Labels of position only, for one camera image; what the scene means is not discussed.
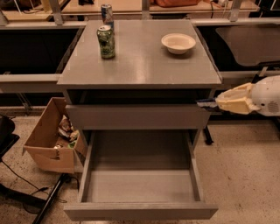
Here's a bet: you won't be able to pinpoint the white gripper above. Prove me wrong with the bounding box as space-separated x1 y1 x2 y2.
216 75 280 116

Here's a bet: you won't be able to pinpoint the blue rxbar wrapper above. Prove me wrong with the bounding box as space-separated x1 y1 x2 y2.
197 98 219 111

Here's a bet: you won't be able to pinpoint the grey drawer cabinet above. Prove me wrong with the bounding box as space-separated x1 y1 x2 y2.
58 20 221 143

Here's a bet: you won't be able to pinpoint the open grey middle drawer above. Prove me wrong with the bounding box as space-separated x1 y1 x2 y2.
64 130 218 221

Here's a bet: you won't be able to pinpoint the closed grey top drawer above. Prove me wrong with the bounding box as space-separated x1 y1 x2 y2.
66 105 210 130

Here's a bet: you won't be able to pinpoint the white bowl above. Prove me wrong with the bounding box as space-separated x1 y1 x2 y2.
161 33 196 55

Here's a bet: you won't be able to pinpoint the wooden background table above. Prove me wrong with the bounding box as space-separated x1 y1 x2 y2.
0 0 261 22

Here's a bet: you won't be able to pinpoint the green soda can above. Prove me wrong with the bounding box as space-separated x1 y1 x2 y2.
96 25 116 59

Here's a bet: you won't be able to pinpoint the blue and silver can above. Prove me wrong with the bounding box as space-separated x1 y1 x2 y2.
101 3 114 29

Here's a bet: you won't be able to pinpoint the snack wrappers in box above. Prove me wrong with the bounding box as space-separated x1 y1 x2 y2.
54 115 80 149

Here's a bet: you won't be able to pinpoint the cardboard box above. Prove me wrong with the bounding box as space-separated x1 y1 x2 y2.
24 97 87 173

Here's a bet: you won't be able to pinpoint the black stand base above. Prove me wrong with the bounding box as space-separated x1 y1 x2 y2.
0 116 59 224

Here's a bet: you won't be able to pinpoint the grey metal frame rail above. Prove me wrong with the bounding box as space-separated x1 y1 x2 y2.
0 17 280 95

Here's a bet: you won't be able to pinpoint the black floor cable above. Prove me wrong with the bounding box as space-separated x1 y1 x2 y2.
0 158 81 214

